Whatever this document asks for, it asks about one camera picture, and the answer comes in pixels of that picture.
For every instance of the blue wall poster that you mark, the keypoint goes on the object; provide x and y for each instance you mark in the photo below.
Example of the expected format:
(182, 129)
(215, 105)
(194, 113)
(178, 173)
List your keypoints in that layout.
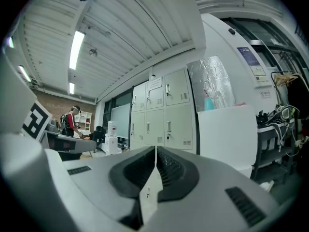
(248, 56)

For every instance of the beige metal locker cabinet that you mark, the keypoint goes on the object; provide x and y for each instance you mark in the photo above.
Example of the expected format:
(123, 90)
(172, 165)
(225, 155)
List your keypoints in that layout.
(166, 120)

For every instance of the white cubby shelf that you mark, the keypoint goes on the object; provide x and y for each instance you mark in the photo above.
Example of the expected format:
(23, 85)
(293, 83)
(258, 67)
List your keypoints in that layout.
(85, 120)

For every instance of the wooden clothes hangers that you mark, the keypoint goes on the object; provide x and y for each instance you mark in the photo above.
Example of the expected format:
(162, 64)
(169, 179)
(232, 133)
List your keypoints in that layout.
(287, 78)

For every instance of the paper notice on locker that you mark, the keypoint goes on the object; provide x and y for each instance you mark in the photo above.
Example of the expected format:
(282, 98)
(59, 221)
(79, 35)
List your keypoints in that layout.
(155, 84)

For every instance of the long ceiling tube light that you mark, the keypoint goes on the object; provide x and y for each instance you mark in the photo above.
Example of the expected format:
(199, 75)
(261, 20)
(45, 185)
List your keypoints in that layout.
(76, 49)

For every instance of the short ceiling tube light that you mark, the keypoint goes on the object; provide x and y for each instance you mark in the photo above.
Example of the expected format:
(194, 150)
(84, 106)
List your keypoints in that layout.
(72, 88)

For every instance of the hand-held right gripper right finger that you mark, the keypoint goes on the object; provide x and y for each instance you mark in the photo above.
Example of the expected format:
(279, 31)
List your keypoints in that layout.
(207, 202)

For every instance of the silver foil panel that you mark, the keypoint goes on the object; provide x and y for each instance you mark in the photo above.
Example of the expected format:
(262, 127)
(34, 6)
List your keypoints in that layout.
(212, 78)

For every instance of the small black wall box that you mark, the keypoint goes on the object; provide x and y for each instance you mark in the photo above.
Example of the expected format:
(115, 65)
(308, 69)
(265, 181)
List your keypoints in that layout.
(231, 31)

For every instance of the black office chair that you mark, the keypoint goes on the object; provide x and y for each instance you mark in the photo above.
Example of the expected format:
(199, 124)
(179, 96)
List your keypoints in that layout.
(98, 135)

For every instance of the teal spray bottle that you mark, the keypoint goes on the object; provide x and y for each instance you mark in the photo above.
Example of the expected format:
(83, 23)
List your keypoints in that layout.
(209, 103)

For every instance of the dark framed glass window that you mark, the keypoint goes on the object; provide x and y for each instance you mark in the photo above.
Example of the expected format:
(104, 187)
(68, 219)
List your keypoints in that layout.
(270, 40)

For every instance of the white water dispenser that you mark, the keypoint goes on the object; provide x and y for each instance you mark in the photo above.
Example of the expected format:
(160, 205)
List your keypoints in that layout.
(112, 136)

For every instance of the glass whiteboard on stand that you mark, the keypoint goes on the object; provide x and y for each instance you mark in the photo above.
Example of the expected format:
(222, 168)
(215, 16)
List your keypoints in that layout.
(120, 121)

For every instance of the white wall notice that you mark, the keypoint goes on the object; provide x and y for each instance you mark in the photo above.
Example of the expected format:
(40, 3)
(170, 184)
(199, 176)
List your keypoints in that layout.
(257, 71)

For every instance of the black metal shelf rack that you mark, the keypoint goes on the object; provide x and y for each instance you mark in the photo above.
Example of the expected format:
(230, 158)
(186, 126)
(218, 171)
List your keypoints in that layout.
(275, 151)

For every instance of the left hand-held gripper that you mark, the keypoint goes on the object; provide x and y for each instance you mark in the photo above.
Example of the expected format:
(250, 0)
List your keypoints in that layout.
(21, 168)

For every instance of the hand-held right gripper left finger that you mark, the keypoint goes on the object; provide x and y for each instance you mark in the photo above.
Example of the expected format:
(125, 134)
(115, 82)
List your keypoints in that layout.
(101, 192)

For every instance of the grey table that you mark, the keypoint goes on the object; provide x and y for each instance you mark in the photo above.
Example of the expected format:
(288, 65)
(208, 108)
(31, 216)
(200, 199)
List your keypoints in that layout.
(72, 145)

